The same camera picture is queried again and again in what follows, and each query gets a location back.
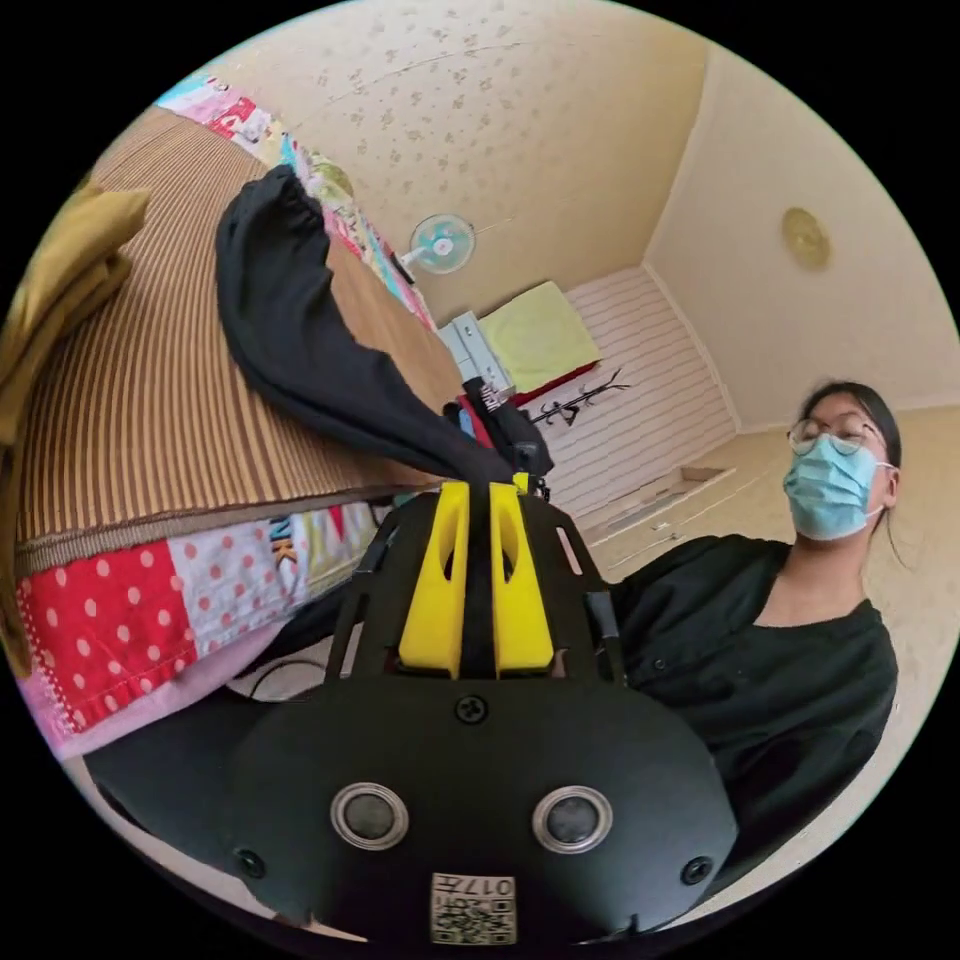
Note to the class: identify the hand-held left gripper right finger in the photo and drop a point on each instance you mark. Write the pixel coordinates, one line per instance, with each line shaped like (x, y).
(525, 622)

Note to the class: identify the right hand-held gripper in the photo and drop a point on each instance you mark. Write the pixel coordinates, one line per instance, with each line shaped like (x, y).
(517, 439)

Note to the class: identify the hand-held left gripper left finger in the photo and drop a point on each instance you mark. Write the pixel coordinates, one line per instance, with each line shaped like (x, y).
(435, 600)

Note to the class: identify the black pants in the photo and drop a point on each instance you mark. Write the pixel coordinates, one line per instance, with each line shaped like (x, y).
(300, 337)

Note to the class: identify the black coat rack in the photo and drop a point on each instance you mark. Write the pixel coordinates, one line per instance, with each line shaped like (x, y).
(574, 401)

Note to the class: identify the white cupboard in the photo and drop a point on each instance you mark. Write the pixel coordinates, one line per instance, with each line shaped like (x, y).
(525, 337)

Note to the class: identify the person's body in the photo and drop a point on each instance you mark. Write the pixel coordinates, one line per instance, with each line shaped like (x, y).
(750, 645)

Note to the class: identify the bed with striped woven mat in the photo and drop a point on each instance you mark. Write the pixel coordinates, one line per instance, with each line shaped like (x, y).
(150, 375)

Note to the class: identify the round golden ceiling lamp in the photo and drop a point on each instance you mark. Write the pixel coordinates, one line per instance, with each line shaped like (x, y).
(806, 238)

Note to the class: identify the white wall fan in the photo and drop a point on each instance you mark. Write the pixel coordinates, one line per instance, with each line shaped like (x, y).
(442, 244)

